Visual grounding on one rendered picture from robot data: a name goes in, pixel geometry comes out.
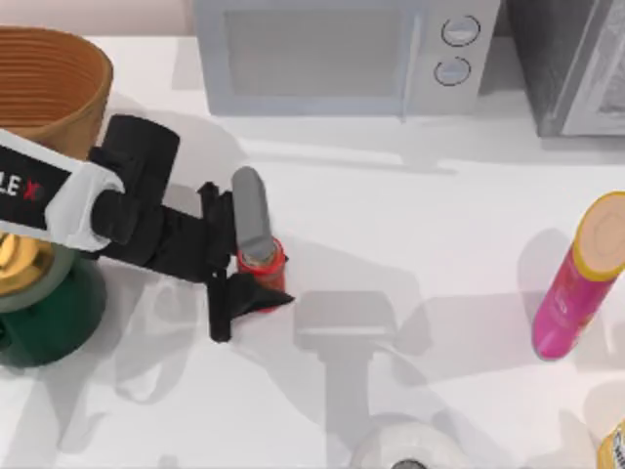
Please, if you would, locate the red can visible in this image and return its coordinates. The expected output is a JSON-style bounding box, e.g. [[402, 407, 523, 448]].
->
[[236, 235, 290, 315]]

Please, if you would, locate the brown plant pot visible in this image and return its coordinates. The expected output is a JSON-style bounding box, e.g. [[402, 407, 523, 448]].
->
[[0, 26, 115, 160]]

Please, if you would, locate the pink can with yellow lid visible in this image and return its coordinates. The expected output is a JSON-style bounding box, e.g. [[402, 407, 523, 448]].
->
[[531, 190, 625, 363]]

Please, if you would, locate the microwave knob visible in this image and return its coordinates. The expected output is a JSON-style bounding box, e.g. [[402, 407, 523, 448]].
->
[[433, 55, 473, 88], [440, 14, 482, 48]]

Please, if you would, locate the white bottle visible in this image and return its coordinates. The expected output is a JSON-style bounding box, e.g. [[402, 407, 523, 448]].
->
[[351, 421, 471, 469]]

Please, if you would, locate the microwave door handle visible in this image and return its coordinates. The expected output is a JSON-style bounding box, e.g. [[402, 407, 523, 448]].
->
[[400, 13, 422, 123]]

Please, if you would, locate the pale microwave oven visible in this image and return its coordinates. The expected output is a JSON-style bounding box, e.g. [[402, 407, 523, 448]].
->
[[191, 0, 503, 124]]

